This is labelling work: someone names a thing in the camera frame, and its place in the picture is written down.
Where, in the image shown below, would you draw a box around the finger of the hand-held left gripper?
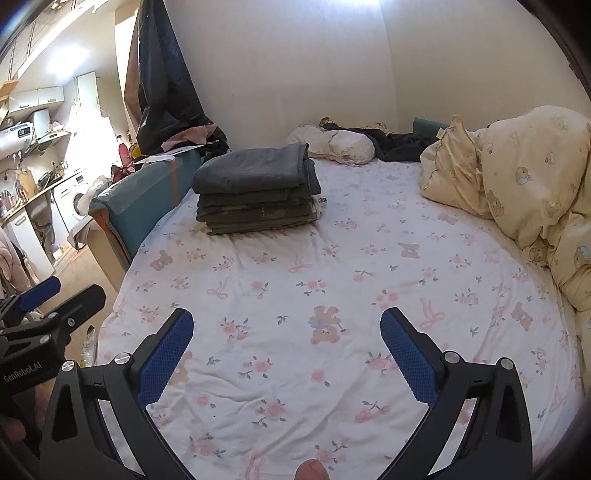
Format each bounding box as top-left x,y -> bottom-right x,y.
44,284 -> 106,348
0,276 -> 62,320

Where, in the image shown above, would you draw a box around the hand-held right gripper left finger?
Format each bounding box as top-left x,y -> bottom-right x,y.
39,307 -> 197,480

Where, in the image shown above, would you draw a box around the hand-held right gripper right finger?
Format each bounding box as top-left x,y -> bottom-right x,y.
380,306 -> 534,480

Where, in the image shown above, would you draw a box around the grey pants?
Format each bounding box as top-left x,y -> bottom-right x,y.
192,142 -> 322,195

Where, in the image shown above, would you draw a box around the camouflage pants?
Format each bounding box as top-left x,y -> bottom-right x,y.
196,202 -> 320,237

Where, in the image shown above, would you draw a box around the olive green pants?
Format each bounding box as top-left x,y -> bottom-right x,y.
198,185 -> 315,208

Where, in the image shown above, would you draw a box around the person's left hand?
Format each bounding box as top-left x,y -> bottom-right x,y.
0,412 -> 28,440

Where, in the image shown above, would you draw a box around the person's right hand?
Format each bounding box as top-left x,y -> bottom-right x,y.
294,459 -> 329,480

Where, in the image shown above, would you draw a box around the kitchen counter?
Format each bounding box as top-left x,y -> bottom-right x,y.
0,172 -> 81,228

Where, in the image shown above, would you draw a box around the white washing machine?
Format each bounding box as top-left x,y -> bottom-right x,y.
52,172 -> 101,237

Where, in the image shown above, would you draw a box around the teal bed headboard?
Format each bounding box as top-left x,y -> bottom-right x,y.
89,148 -> 205,274

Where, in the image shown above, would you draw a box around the white floral bed sheet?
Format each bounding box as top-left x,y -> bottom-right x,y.
95,157 -> 585,480

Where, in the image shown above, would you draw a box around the white water heater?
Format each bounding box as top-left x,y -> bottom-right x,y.
0,108 -> 51,160

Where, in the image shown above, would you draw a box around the white paper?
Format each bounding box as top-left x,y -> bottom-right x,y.
133,145 -> 205,165

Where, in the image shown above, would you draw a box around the pink cloth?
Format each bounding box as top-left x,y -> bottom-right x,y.
161,124 -> 219,153

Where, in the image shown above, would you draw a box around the yellow bear-print duvet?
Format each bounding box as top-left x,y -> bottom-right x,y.
419,105 -> 591,324

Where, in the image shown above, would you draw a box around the dark clothing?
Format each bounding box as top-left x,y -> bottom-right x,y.
321,121 -> 445,163

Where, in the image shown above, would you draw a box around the white floral pillow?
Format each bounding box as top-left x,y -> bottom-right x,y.
285,124 -> 376,165

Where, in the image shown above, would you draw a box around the teal pillow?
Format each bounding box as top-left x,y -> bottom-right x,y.
412,117 -> 452,140

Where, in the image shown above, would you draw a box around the dark hanging cover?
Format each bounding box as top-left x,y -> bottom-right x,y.
124,0 -> 230,158

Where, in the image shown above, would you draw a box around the white wall cabinets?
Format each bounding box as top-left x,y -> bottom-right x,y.
8,85 -> 66,114

